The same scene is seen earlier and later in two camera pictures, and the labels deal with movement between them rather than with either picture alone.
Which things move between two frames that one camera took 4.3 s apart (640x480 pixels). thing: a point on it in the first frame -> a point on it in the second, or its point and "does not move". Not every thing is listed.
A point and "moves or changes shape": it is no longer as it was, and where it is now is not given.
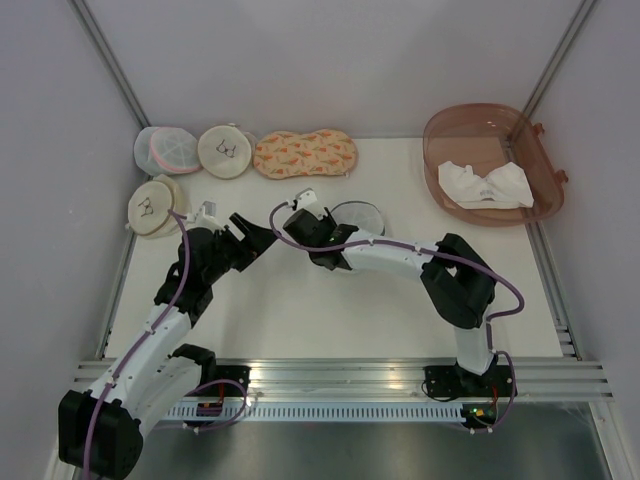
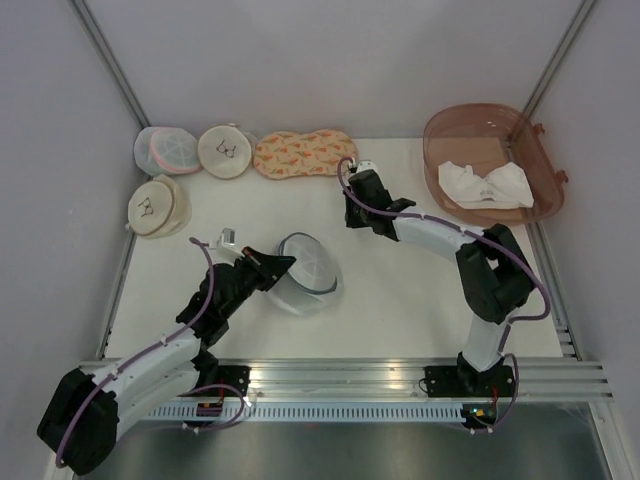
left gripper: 255,240 -> 270,268
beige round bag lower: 149,205 does not move
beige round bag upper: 225,151 does not move
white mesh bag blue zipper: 365,216 moves or changes shape
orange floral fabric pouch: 287,154 does not move
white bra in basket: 505,187 does not move
